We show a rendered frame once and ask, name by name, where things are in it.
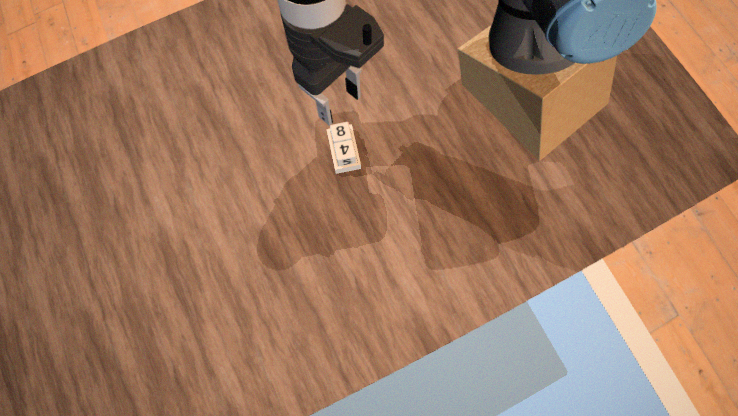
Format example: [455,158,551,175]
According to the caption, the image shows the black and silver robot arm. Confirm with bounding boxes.
[489,0,657,75]

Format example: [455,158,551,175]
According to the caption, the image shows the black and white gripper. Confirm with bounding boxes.
[278,0,384,126]

